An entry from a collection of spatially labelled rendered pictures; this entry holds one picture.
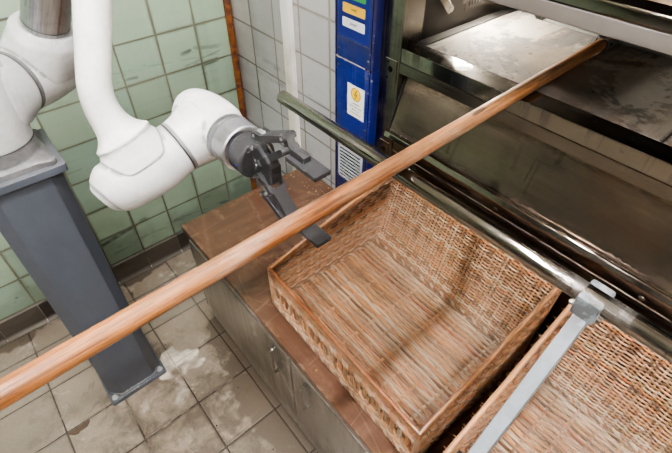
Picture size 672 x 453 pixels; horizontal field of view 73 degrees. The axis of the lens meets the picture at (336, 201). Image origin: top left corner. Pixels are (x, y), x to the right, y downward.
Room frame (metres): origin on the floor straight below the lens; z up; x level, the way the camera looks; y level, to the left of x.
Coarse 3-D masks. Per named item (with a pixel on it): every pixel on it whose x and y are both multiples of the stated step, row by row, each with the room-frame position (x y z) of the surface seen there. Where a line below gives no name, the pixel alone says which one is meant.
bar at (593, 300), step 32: (288, 96) 0.89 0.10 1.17; (320, 128) 0.79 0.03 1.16; (416, 192) 0.59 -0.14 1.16; (480, 224) 0.50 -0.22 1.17; (512, 256) 0.45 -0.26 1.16; (544, 256) 0.43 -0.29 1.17; (576, 288) 0.38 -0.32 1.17; (608, 288) 0.38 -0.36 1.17; (576, 320) 0.36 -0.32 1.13; (608, 320) 0.34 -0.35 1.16; (640, 320) 0.33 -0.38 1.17; (544, 352) 0.33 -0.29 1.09; (512, 416) 0.28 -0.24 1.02; (480, 448) 0.25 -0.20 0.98
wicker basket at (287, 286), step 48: (384, 192) 1.05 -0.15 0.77; (336, 240) 0.93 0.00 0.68; (432, 240) 0.90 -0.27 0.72; (480, 240) 0.82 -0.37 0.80; (288, 288) 0.72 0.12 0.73; (336, 288) 0.83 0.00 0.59; (432, 288) 0.83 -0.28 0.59; (528, 288) 0.69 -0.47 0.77; (336, 336) 0.67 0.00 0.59; (384, 336) 0.67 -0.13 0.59; (432, 336) 0.67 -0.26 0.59; (480, 336) 0.67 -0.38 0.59; (528, 336) 0.60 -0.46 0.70; (384, 384) 0.54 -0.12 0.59; (432, 384) 0.54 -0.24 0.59; (480, 384) 0.50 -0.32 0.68; (384, 432) 0.43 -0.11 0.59; (432, 432) 0.39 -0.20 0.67
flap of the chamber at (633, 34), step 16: (496, 0) 0.79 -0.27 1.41; (512, 0) 0.77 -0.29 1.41; (528, 0) 0.75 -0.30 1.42; (544, 0) 0.74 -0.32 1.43; (544, 16) 0.72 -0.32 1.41; (560, 16) 0.71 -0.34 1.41; (576, 16) 0.69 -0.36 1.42; (592, 16) 0.67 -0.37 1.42; (592, 32) 0.67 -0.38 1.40; (608, 32) 0.65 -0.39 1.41; (624, 32) 0.64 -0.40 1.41; (640, 32) 0.62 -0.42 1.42; (656, 32) 0.61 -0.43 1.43; (656, 48) 0.60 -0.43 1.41
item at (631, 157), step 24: (408, 48) 1.13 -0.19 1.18; (432, 72) 1.05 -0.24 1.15; (456, 72) 1.00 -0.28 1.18; (480, 72) 1.00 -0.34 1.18; (480, 96) 0.94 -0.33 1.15; (528, 96) 0.88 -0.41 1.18; (528, 120) 0.85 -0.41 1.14; (552, 120) 0.81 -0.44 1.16; (576, 120) 0.79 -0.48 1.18; (600, 120) 0.79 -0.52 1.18; (600, 144) 0.73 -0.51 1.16; (624, 144) 0.71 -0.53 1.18; (648, 144) 0.70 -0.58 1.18; (648, 168) 0.66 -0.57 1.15
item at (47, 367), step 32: (576, 64) 1.01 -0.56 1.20; (512, 96) 0.84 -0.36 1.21; (448, 128) 0.71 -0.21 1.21; (384, 160) 0.62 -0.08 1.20; (416, 160) 0.64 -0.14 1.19; (352, 192) 0.54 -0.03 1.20; (288, 224) 0.47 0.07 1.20; (224, 256) 0.41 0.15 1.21; (256, 256) 0.42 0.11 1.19; (160, 288) 0.36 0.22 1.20; (192, 288) 0.36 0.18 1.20; (128, 320) 0.31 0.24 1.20; (64, 352) 0.27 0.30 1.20; (96, 352) 0.28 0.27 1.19; (0, 384) 0.23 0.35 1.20; (32, 384) 0.24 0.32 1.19
